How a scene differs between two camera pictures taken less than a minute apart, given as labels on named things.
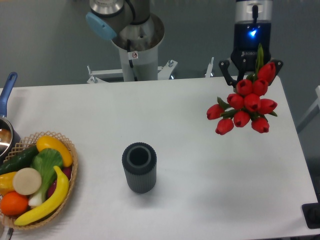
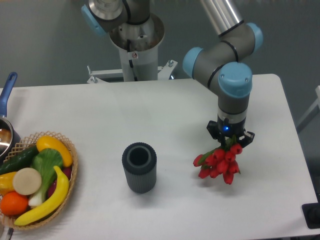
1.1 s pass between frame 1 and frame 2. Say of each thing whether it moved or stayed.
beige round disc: stayed
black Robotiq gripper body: moved
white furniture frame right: stayed
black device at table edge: stayed
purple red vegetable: stayed
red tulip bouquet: moved
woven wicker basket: stayed
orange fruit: stayed
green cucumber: stayed
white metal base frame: stayed
